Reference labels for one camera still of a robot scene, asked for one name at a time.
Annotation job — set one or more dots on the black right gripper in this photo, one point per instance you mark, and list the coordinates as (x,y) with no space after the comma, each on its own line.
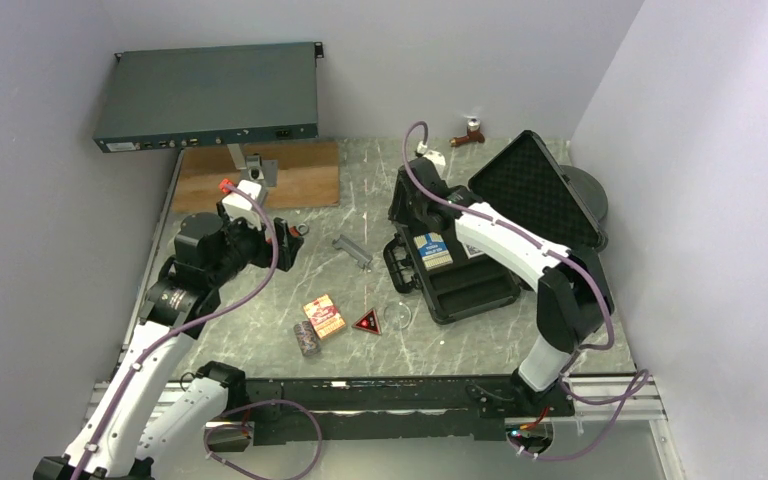
(398,211)

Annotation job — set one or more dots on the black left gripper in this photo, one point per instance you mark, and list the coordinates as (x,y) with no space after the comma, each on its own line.
(265,248)

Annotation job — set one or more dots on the black poker set case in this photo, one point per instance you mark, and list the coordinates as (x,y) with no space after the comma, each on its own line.
(522,185)

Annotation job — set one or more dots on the blue playing card deck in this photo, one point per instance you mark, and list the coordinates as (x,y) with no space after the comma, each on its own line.
(471,251)

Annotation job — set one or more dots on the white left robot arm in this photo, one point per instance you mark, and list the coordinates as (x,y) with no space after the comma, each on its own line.
(121,440)

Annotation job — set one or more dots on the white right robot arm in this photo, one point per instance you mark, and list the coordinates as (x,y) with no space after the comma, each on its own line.
(574,306)

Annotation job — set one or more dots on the blue texas holdem booklet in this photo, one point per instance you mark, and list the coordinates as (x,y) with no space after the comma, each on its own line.
(432,250)

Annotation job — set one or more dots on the grey metal stand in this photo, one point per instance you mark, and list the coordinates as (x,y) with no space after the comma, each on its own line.
(254,167)

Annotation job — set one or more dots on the brown bottle with cap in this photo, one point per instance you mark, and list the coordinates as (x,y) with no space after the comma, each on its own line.
(473,134)

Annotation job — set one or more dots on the brown wooden board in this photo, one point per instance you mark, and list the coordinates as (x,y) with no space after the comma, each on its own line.
(307,175)

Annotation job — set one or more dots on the clear round disc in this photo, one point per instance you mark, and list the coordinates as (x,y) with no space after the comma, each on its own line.
(398,315)

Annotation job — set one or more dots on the red triangular dealer button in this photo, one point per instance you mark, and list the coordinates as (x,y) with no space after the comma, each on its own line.
(369,323)

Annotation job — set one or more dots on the red playing card deck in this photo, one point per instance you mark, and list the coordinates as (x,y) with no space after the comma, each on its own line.
(324,316)

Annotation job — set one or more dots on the multicolour lying chip stack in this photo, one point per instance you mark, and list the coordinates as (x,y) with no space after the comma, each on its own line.
(307,339)

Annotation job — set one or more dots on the dark green rack server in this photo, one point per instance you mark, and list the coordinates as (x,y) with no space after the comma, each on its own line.
(207,96)

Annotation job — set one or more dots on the dark grey round disc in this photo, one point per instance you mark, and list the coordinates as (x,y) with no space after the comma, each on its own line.
(589,189)

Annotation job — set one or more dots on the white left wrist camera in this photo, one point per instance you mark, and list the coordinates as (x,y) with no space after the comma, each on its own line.
(241,199)

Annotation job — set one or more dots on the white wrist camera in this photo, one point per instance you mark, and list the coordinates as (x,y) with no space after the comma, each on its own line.
(241,199)
(437,159)

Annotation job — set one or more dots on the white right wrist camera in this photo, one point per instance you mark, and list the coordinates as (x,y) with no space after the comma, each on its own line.
(437,159)

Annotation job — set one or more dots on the grey plastic bracket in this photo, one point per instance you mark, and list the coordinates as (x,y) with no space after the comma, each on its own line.
(345,244)

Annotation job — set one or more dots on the red handled adjustable wrench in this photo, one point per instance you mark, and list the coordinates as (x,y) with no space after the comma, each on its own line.
(300,230)

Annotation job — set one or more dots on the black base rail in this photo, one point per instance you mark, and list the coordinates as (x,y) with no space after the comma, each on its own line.
(281,410)

